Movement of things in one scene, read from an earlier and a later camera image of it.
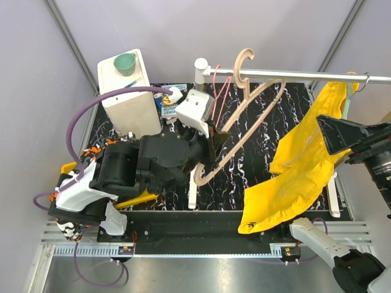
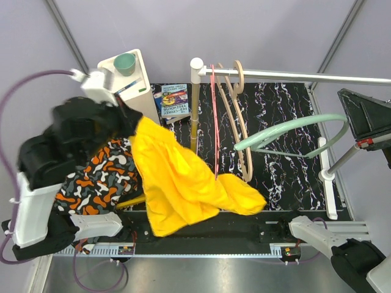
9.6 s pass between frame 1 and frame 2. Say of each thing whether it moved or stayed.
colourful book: stayed
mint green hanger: moved
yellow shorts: moved
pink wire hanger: moved
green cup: stayed
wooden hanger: moved
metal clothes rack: stayed
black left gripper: moved
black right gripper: moved
